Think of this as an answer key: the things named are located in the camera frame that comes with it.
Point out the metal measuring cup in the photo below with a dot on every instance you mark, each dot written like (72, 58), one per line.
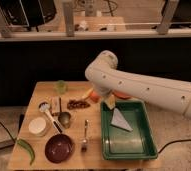
(64, 117)

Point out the orange bowl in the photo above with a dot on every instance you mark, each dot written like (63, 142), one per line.
(121, 95)

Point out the yellow banana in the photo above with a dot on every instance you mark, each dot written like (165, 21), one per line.
(87, 94)

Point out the green chili pepper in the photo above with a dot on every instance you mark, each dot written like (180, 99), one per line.
(25, 145)

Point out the silver fork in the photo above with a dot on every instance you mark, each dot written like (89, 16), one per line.
(85, 140)

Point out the white round container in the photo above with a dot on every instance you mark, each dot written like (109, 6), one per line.
(38, 126)

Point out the wooden block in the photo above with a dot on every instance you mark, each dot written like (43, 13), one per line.
(55, 106)

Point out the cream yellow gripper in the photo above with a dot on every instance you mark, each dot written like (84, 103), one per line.
(110, 101)

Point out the grey folded cloth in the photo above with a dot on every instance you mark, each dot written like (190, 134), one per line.
(119, 120)

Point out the green cup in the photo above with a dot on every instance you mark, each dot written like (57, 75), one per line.
(61, 86)

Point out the orange peach fruit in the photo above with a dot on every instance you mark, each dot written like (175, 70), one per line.
(94, 97)

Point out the green plastic tray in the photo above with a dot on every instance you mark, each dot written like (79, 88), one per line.
(121, 144)

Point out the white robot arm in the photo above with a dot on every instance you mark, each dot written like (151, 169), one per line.
(170, 94)

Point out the purple bowl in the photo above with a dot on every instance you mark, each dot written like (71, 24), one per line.
(59, 148)

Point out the white dish brush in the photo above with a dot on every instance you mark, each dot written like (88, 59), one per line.
(45, 108)

